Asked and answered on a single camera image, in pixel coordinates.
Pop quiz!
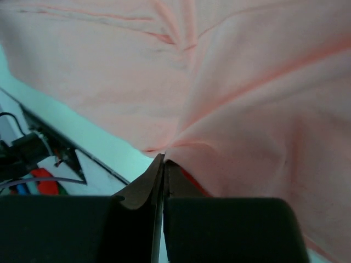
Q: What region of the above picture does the salmon pink t shirt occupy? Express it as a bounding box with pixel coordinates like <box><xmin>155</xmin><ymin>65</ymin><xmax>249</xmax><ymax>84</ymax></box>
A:
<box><xmin>1</xmin><ymin>1</ymin><xmax>350</xmax><ymax>262</ymax></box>

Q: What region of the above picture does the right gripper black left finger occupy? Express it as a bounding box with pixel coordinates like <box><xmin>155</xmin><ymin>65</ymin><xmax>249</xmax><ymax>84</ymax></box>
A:
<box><xmin>1</xmin><ymin>155</ymin><xmax>164</xmax><ymax>262</ymax></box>

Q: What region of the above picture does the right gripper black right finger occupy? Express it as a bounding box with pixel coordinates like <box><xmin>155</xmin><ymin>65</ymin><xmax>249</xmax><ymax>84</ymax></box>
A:
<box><xmin>163</xmin><ymin>162</ymin><xmax>309</xmax><ymax>262</ymax></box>

